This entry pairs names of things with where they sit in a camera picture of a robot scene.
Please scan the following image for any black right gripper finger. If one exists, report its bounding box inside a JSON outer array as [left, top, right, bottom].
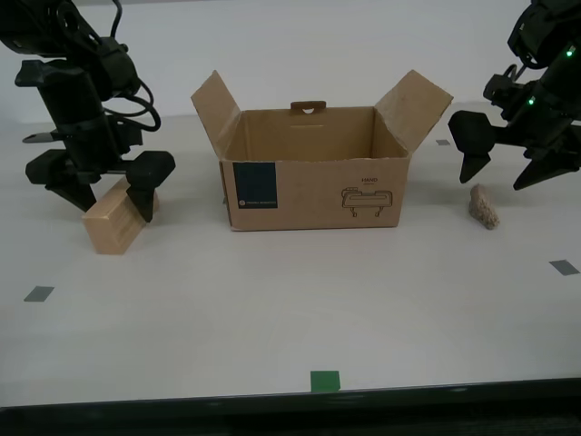
[[447, 110, 497, 184], [512, 149, 581, 192]]

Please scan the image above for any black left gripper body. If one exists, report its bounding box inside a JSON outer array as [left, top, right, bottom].
[[15, 60, 131, 183]]

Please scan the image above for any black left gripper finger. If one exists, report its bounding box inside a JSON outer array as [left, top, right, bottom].
[[123, 151, 177, 224], [25, 150, 98, 213]]

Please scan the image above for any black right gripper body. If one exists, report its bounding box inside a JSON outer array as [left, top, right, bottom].
[[491, 66, 581, 161]]

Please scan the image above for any light wooden block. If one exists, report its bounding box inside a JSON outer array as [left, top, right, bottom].
[[81, 179, 161, 257]]

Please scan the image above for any speckled pinkish granite rock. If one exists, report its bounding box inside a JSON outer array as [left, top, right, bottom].
[[467, 183, 501, 232]]

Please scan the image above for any open brown cardboard box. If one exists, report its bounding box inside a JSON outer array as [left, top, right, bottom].
[[190, 69, 455, 233]]

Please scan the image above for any green tape square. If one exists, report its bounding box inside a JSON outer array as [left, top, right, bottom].
[[310, 370, 342, 393]]

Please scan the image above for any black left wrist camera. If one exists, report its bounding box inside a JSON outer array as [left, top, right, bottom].
[[115, 121, 144, 149]]

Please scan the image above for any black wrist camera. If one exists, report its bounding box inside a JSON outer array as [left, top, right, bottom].
[[482, 74, 517, 110], [115, 121, 144, 149]]

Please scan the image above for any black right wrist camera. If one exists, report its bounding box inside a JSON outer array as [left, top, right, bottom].
[[482, 74, 517, 110]]

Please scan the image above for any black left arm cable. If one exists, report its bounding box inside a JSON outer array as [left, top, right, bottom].
[[102, 0, 163, 134]]

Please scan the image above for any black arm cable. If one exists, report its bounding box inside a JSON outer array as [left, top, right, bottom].
[[102, 0, 163, 134], [501, 64, 530, 87]]

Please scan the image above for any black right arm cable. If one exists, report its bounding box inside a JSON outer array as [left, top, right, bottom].
[[501, 64, 530, 87]]

